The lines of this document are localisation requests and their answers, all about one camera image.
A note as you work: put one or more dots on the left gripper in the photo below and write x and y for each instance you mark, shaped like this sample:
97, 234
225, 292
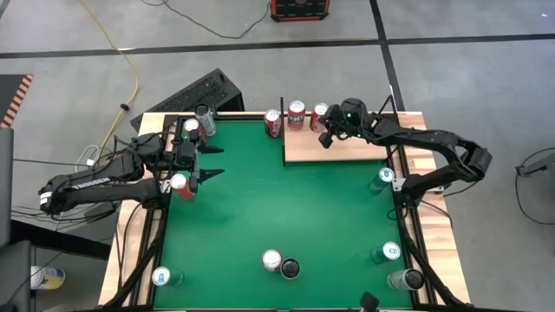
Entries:
187, 154

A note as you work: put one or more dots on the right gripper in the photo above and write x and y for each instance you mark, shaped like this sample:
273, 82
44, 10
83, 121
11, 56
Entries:
352, 118

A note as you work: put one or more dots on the red Coca-Cola can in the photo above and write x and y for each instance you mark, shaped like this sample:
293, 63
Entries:
272, 260
317, 119

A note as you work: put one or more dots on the red Fanta strawberry can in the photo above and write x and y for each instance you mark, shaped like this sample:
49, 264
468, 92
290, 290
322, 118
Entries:
182, 188
191, 125
296, 117

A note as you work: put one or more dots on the white Celsius energy can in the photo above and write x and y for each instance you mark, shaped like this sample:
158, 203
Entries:
290, 268
405, 279
207, 123

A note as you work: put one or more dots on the blue silver Red Bull can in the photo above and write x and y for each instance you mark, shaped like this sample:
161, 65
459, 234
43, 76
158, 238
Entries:
386, 174
161, 276

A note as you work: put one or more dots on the green can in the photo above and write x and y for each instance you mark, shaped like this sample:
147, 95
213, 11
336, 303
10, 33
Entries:
391, 250

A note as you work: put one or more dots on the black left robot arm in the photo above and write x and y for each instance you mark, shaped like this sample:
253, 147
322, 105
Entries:
91, 184

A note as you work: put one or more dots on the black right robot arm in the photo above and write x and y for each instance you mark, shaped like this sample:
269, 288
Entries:
433, 138

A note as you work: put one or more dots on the Star Wars Coca-Cola can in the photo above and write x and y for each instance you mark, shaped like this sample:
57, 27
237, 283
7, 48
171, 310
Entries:
272, 125

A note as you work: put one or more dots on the black computer tower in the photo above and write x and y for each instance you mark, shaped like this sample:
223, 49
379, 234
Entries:
195, 93

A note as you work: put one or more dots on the green table mat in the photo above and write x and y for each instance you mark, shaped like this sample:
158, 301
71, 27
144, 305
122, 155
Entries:
243, 234

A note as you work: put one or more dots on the red and black crate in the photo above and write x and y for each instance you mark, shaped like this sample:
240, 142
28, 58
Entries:
299, 8

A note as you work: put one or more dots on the white blue yellow container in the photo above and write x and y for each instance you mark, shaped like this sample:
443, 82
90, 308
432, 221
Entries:
47, 277

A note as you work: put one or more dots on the grey cabinet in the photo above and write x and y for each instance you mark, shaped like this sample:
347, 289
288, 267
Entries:
5, 186

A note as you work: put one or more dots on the black mat orange striped edge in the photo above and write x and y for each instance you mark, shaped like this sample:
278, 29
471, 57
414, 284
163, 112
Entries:
11, 95

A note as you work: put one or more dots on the grey stand base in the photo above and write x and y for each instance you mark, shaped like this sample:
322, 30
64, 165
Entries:
539, 167

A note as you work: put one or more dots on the grey box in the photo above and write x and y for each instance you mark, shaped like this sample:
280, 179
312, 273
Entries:
15, 277

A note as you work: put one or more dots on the black aluminium table frame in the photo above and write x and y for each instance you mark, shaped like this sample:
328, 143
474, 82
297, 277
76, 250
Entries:
243, 116

